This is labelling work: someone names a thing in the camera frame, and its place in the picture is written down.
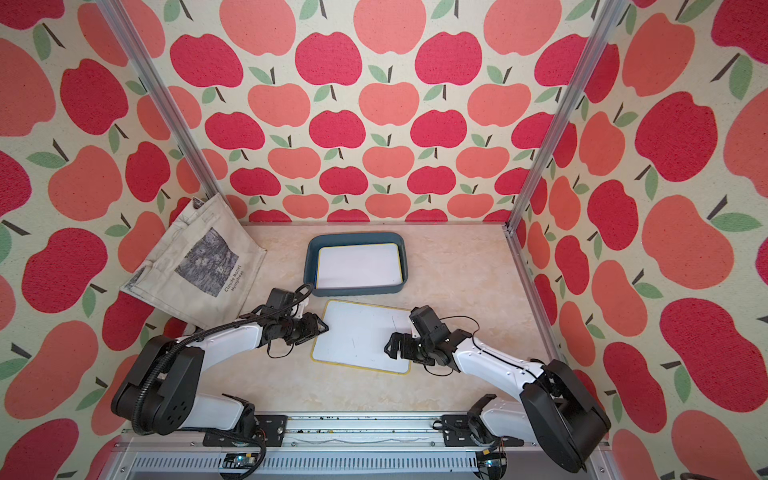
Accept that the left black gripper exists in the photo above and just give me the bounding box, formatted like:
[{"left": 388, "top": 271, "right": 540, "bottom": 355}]
[{"left": 281, "top": 313, "right": 334, "bottom": 345}]

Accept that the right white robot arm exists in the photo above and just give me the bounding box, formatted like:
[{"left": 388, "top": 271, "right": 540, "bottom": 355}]
[{"left": 384, "top": 330, "right": 611, "bottom": 473}]

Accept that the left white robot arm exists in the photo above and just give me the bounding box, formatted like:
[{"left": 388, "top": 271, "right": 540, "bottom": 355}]
[{"left": 110, "top": 313, "right": 329, "bottom": 442}]

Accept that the dark teal storage box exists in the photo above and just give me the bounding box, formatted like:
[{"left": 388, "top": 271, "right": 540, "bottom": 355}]
[{"left": 303, "top": 231, "right": 408, "bottom": 297}]

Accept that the beige printed tote bag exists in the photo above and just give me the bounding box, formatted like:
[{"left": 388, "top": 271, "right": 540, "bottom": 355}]
[{"left": 121, "top": 195, "right": 267, "bottom": 329}]

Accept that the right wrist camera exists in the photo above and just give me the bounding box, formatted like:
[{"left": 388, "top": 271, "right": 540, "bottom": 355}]
[{"left": 409, "top": 305, "right": 451, "bottom": 343}]

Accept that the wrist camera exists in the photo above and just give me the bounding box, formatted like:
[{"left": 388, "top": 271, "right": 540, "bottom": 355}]
[
  {"left": 409, "top": 305, "right": 451, "bottom": 343},
  {"left": 239, "top": 284, "right": 313, "bottom": 321}
]

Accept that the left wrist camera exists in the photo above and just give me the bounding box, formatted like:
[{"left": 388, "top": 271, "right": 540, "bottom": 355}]
[{"left": 239, "top": 284, "right": 313, "bottom": 321}]

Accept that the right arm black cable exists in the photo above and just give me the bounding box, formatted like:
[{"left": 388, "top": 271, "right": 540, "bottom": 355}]
[{"left": 423, "top": 315, "right": 547, "bottom": 380}]

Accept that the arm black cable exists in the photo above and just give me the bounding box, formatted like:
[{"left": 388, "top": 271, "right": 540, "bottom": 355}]
[
  {"left": 423, "top": 315, "right": 547, "bottom": 380},
  {"left": 130, "top": 284, "right": 316, "bottom": 480}
]

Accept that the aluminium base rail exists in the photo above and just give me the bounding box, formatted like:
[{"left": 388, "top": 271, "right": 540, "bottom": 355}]
[{"left": 101, "top": 411, "right": 619, "bottom": 480}]

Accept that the right aluminium frame post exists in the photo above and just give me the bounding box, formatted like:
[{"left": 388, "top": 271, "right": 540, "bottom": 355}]
[{"left": 507, "top": 0, "right": 631, "bottom": 232}]

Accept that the aluminium frame post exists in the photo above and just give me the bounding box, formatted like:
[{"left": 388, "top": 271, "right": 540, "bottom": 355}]
[
  {"left": 507, "top": 0, "right": 631, "bottom": 232},
  {"left": 96, "top": 0, "right": 223, "bottom": 199}
]

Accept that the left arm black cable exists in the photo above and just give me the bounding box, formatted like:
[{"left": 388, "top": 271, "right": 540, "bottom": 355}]
[{"left": 130, "top": 284, "right": 316, "bottom": 480}]

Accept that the left aluminium frame post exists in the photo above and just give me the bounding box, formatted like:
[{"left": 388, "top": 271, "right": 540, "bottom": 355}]
[{"left": 96, "top": 0, "right": 223, "bottom": 199}]

